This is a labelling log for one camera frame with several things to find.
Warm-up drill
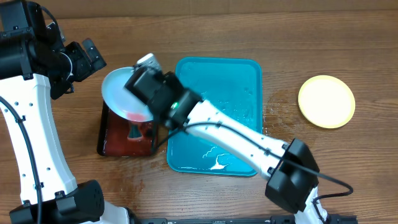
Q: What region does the teal plastic tray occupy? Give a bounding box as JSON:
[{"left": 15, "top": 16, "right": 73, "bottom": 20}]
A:
[{"left": 167, "top": 57, "right": 262, "bottom": 177}]

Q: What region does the yellow-green plate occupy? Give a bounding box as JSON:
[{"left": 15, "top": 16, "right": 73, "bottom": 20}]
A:
[{"left": 298, "top": 75, "right": 356, "bottom": 129}]

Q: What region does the black tray with red liquid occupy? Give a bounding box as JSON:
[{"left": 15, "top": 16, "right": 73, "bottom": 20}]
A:
[{"left": 96, "top": 103, "right": 158, "bottom": 157}]

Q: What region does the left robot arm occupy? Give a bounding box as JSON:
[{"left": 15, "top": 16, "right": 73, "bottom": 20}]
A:
[{"left": 1, "top": 1, "right": 134, "bottom": 223}]

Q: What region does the dark green sponge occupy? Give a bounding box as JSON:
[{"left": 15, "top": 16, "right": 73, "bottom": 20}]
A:
[{"left": 128, "top": 123, "right": 142, "bottom": 141}]

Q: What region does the light blue plate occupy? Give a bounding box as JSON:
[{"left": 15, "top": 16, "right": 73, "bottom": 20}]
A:
[{"left": 101, "top": 67, "right": 153, "bottom": 123}]

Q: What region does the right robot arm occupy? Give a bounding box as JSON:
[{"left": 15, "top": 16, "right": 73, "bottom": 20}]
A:
[{"left": 124, "top": 67, "right": 328, "bottom": 223}]

